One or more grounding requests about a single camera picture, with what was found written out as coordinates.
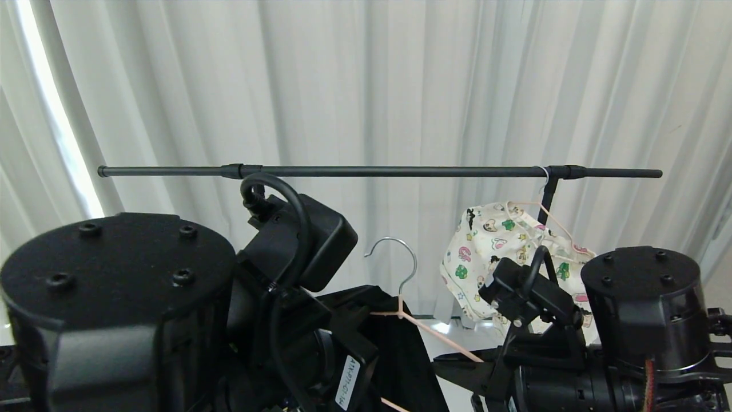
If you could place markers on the black garment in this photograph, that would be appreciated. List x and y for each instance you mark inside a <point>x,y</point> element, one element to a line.
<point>400,355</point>

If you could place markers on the pink clothes hanger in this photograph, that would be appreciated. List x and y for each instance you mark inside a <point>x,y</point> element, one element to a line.
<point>400,306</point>
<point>557,224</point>

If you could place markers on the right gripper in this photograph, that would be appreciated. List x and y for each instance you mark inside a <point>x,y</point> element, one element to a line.
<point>549,383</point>

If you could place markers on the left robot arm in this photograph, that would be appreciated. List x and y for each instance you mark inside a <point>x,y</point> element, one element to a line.
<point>114,274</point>

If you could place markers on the white curtain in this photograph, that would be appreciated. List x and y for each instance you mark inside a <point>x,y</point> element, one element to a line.
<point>400,86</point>

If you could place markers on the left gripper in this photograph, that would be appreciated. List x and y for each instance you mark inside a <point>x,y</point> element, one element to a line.
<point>326,355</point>

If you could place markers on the cream printed garment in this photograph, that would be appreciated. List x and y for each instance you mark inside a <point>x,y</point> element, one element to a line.
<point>486,240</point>

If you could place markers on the black clothes rack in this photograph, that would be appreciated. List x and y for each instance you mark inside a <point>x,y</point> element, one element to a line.
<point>400,171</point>

